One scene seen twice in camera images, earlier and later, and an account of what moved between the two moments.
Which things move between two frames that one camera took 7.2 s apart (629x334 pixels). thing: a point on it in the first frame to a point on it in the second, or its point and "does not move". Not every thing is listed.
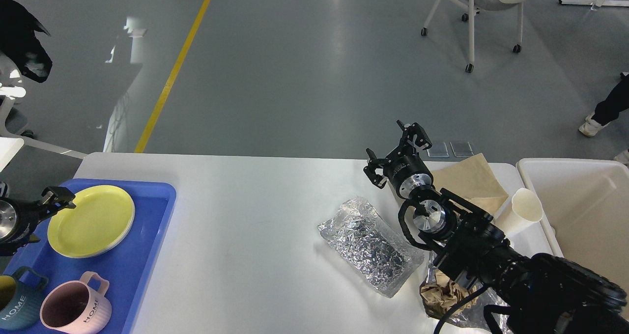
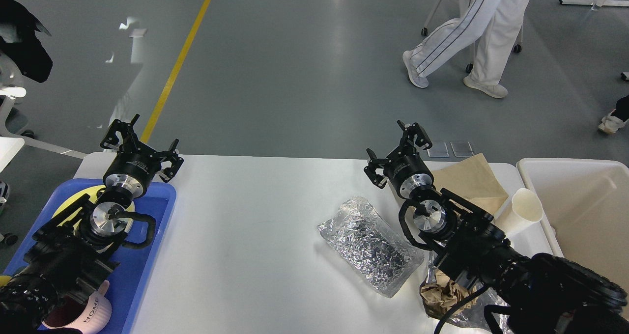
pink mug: (71, 307) does not move
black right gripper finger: (409, 131) does not move
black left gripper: (18, 217) to (134, 167)
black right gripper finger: (378, 180) does not move
